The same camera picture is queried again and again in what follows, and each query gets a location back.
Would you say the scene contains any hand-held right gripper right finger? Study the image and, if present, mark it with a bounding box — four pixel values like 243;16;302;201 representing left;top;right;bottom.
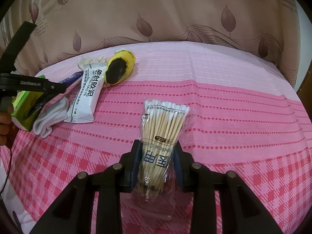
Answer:
172;140;284;234

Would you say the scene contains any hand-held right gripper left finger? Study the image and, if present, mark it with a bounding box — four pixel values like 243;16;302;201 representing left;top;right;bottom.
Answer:
29;140;143;234

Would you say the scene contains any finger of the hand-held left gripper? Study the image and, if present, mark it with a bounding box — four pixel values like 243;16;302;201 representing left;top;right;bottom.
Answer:
18;79;66;117
0;21;37;75

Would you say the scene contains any cotton swab packet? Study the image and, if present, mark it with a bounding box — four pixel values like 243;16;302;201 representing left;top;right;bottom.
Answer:
130;99;191;221

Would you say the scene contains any yellow black fabric pouch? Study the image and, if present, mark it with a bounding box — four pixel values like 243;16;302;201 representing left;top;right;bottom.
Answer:
104;49;136;85

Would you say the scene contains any person's left hand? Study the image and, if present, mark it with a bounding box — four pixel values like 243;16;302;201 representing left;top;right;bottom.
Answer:
0;105;19;147

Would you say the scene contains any green tissue box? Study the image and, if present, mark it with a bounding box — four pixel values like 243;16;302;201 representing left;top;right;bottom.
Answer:
11;74;48;132

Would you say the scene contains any black blue packet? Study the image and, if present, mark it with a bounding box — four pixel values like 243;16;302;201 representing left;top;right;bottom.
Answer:
58;71;84;86

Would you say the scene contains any white sock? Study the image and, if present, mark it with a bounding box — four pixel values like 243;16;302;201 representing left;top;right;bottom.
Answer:
33;97;70;138

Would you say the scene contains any white printed packet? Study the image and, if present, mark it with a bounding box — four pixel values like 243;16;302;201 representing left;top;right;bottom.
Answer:
65;63;108;123

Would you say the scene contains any beige cloth glove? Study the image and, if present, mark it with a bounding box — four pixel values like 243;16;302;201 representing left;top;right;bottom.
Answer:
77;56;108;70

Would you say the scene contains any pink checked bed sheet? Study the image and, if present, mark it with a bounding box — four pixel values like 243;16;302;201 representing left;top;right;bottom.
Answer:
0;41;312;234

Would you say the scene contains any beige leaf printed curtain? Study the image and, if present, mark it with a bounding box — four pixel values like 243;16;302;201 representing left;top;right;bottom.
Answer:
0;0;310;93

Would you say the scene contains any thin black cable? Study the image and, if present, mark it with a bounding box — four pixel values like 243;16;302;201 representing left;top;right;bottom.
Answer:
0;146;12;195

